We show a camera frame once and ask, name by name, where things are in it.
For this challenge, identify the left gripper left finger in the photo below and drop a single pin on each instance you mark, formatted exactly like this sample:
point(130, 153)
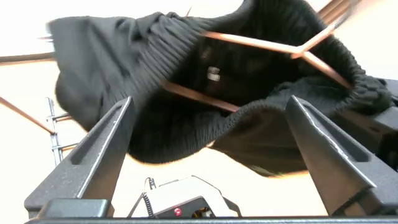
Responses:
point(62, 189)

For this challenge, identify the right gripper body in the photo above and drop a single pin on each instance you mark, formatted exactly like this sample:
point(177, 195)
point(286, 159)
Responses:
point(390, 124)

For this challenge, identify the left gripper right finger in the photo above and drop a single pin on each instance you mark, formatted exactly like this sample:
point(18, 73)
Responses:
point(339, 180)

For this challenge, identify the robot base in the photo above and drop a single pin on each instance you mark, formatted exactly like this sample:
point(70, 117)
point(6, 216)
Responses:
point(186, 196)

